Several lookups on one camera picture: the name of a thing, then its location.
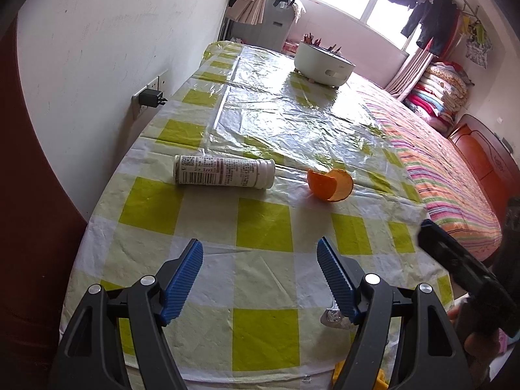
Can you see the striped curtain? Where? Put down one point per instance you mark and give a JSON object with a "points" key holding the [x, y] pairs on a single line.
{"points": [[410, 73]]}

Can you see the foil wrapper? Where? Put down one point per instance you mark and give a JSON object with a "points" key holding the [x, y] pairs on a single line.
{"points": [[335, 320]]}

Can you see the white round pot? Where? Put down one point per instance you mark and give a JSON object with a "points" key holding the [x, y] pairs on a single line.
{"points": [[321, 67]]}

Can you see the bundle of pencils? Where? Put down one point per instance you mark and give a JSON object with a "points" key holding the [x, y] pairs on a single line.
{"points": [[310, 40]]}

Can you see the white labelled bottle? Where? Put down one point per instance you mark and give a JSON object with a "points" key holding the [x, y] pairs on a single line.
{"points": [[223, 172]]}

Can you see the black charger plug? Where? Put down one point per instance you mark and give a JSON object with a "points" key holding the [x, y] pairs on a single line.
{"points": [[150, 97]]}

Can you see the yellow checkered tablecloth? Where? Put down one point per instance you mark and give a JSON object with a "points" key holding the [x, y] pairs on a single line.
{"points": [[260, 227]]}

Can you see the window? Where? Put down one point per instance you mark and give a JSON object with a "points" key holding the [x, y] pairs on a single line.
{"points": [[345, 0]]}

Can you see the person's right hand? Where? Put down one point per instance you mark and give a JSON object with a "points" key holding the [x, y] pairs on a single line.
{"points": [[481, 353]]}

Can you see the yellow cloth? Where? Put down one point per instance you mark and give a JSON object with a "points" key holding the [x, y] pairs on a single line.
{"points": [[380, 382]]}

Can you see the small grey device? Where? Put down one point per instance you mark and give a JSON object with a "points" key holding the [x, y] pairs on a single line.
{"points": [[508, 143]]}

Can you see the clear plastic sheet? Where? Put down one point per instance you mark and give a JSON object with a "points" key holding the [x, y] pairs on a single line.
{"points": [[284, 118]]}

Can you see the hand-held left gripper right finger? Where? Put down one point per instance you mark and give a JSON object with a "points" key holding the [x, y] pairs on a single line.
{"points": [[335, 280]]}

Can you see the wall socket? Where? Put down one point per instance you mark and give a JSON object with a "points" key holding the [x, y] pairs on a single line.
{"points": [[142, 109]]}

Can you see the stack of folded quilts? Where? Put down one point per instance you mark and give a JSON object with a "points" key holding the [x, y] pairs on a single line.
{"points": [[438, 89]]}

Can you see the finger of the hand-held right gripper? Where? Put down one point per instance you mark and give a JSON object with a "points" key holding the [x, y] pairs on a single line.
{"points": [[451, 256]]}

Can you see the striped bed sheet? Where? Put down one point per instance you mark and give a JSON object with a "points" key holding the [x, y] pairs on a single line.
{"points": [[438, 178]]}

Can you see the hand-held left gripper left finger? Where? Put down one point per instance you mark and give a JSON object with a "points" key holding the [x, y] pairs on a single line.
{"points": [[183, 280]]}

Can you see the floral hanging garment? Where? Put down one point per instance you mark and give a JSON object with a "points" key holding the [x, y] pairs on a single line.
{"points": [[477, 44]]}

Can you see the dark red wooden door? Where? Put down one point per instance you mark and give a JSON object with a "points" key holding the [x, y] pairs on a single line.
{"points": [[32, 211]]}

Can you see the row of hanging clothes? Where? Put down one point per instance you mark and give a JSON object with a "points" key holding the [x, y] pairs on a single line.
{"points": [[434, 20]]}

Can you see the wooden headboard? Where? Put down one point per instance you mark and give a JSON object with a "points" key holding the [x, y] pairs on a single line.
{"points": [[483, 158]]}

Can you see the white standing appliance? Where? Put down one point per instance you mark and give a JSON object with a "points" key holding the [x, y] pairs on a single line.
{"points": [[276, 32]]}

